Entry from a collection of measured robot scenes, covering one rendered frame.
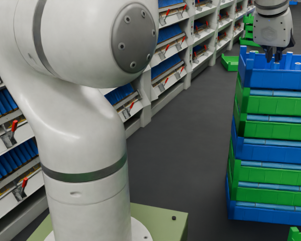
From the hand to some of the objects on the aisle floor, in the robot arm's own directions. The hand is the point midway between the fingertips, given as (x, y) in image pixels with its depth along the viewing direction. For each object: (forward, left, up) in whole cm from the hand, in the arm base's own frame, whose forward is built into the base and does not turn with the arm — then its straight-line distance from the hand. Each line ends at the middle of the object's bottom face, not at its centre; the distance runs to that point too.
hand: (274, 55), depth 101 cm
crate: (+5, +2, -56) cm, 56 cm away
